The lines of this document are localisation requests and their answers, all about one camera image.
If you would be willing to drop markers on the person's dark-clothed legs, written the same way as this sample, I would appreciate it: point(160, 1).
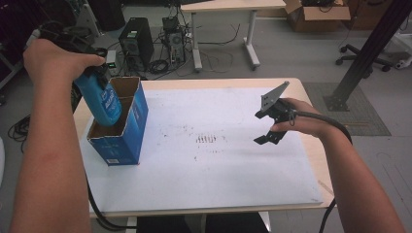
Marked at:
point(162, 225)

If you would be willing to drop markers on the open brown cardboard box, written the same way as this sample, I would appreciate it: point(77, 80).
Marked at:
point(320, 17)

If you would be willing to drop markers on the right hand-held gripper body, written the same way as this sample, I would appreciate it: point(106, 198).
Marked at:
point(273, 103)

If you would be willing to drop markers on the blue cardboard box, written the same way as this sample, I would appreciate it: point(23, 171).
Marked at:
point(129, 136)

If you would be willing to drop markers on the white-legged wooden desk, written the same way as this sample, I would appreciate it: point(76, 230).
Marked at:
point(233, 5)

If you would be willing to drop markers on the black computer tower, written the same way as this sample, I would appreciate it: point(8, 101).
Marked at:
point(137, 39)

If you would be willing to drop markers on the light wooden table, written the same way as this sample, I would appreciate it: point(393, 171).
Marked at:
point(226, 82)

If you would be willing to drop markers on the white table mat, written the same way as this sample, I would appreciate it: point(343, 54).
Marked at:
point(210, 174)

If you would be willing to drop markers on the small white power supply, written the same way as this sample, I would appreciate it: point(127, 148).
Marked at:
point(111, 59)

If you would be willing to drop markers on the black metal frame post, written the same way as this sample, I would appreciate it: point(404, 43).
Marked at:
point(372, 48)

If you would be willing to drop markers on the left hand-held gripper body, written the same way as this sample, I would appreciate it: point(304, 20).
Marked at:
point(68, 40)

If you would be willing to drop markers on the open-sided computer case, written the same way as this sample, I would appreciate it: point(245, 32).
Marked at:
point(175, 42)

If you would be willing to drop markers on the person's left hand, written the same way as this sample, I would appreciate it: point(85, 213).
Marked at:
point(55, 64)

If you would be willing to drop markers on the grey floor mat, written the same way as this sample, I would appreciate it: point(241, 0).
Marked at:
point(369, 123)

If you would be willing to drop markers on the person's right hand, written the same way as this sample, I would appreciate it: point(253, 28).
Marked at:
point(304, 118)

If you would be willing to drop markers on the blue plastic bottle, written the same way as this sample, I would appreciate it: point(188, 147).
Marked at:
point(103, 103)

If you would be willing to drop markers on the black office chair base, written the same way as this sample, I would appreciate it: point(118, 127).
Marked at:
point(359, 58)

